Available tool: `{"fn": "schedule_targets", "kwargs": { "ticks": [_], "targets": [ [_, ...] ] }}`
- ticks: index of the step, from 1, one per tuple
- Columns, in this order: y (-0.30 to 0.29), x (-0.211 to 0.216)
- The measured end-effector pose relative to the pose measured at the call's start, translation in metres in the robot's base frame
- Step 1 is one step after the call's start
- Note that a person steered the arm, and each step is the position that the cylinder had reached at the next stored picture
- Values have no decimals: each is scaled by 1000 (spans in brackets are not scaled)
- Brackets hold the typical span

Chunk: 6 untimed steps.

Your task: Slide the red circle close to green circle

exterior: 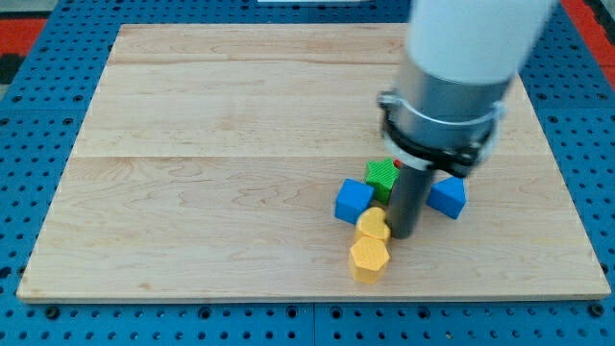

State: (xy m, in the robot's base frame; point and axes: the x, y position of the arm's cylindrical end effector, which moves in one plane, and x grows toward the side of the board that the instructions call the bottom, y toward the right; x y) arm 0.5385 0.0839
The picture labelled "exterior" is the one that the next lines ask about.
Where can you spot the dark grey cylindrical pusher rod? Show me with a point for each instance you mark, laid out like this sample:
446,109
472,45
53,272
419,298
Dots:
408,196

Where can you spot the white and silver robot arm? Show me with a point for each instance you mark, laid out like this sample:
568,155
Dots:
444,110

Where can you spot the green star block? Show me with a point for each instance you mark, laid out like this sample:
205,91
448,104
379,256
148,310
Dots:
382,176

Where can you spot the blue triangular block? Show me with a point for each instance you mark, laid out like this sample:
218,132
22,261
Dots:
448,197

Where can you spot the yellow heart block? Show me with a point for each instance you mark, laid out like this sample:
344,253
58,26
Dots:
372,223

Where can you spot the blue cube block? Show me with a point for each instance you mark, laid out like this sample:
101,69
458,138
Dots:
352,199

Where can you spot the yellow hexagon block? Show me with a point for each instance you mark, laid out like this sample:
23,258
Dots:
368,259

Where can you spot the light wooden board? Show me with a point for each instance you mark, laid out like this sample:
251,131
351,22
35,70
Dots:
210,157

